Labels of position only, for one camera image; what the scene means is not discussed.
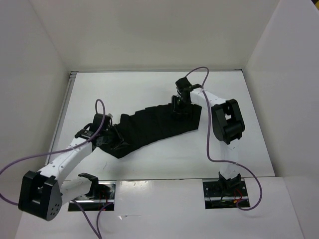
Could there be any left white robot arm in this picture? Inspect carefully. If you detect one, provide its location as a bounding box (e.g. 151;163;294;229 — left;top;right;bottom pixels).
18;129;115;221

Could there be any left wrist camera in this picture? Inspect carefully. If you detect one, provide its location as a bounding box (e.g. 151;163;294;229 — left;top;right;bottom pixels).
90;114;113;132

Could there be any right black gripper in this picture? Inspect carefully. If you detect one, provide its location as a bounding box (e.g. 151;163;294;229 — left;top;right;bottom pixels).
170;95;191;119

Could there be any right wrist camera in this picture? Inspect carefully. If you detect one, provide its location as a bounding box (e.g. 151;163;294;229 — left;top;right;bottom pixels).
175;77;202;95

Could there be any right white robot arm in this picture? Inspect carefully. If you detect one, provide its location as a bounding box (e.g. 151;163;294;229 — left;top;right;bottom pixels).
171;86;245;196

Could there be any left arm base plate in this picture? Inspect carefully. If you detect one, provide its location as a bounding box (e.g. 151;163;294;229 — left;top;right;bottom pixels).
74;181;116;212

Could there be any black pleated skirt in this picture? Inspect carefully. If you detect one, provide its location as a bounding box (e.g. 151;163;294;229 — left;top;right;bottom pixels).
100;104;202;159

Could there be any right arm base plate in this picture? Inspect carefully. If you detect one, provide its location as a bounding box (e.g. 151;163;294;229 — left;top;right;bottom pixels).
202;180;250;209

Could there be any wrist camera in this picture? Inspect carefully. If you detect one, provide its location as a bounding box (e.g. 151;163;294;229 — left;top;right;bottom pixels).
90;114;113;132
175;77;202;95

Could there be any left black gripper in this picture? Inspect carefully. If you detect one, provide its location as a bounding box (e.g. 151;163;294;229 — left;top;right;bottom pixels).
101;123;130;150

